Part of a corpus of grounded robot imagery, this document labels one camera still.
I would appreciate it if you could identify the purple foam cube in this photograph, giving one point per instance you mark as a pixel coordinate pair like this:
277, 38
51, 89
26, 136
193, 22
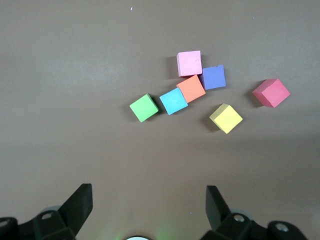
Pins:
214, 78

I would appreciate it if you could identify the red foam cube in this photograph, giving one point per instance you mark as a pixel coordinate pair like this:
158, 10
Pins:
272, 93

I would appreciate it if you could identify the orange foam cube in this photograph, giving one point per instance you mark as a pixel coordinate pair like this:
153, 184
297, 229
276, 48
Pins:
191, 88

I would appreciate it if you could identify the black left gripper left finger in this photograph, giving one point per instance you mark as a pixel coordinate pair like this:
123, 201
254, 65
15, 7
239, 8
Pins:
72, 210

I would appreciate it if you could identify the blue foam cube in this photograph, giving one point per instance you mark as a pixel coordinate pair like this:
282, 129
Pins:
173, 101

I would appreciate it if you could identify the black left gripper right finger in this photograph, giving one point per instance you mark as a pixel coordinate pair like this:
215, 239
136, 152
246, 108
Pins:
217, 212

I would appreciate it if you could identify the brown table cover sheet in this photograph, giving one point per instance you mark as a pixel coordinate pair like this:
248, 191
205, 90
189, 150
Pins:
75, 100

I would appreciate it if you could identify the green foam cube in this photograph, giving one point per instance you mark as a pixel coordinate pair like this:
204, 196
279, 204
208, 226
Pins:
143, 108

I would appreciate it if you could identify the yellow foam cube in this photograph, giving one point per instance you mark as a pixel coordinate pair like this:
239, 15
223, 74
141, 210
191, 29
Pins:
227, 120

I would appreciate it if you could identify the pink foam cube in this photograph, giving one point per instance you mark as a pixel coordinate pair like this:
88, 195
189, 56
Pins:
189, 63

